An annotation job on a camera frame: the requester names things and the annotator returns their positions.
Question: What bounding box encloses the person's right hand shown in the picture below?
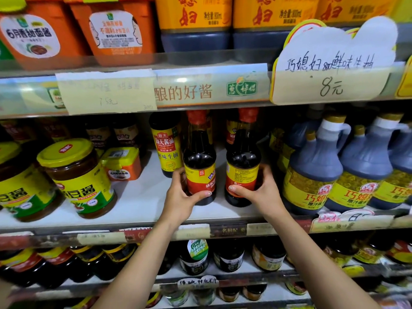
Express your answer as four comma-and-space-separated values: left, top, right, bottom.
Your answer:
227, 164, 289, 221

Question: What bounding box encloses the person's left hand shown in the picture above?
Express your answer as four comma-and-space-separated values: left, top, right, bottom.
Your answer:
159, 167, 213, 227

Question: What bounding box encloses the vinegar bottle red cap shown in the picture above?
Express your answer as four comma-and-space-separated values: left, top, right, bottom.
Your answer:
85, 120, 112, 150
113, 120, 141, 149

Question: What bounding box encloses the person's left forearm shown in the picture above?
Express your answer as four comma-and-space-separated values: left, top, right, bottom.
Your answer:
91, 218, 182, 309

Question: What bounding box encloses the person's right forearm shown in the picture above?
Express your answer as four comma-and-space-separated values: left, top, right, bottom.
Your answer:
273, 207, 382, 309

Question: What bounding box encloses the row of olive label bottles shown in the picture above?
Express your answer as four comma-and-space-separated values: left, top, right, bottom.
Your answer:
269, 107, 412, 216

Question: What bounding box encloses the row of large dark bottles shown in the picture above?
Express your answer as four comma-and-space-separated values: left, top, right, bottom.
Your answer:
0, 233, 412, 289

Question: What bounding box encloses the handwritten white price tag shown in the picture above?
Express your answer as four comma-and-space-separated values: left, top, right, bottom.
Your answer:
177, 275, 220, 291

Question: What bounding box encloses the small cloud shaped price sign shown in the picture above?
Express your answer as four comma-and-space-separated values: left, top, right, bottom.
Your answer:
309, 209, 395, 234

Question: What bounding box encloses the row of short sauce jars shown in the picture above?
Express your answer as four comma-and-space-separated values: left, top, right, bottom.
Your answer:
69, 279, 310, 309

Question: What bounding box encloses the large cloud shaped price sign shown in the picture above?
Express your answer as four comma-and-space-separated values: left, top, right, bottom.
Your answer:
270, 15, 406, 106

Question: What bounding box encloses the yellow hanging price sign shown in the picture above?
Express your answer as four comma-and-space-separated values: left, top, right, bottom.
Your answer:
395, 56, 412, 100

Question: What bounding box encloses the large jug orange label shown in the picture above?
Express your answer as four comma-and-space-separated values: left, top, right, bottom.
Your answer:
232, 0, 321, 59
317, 0, 400, 28
155, 0, 233, 66

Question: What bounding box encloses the green tub yellow lid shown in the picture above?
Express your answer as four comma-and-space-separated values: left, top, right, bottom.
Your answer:
0, 38, 15, 61

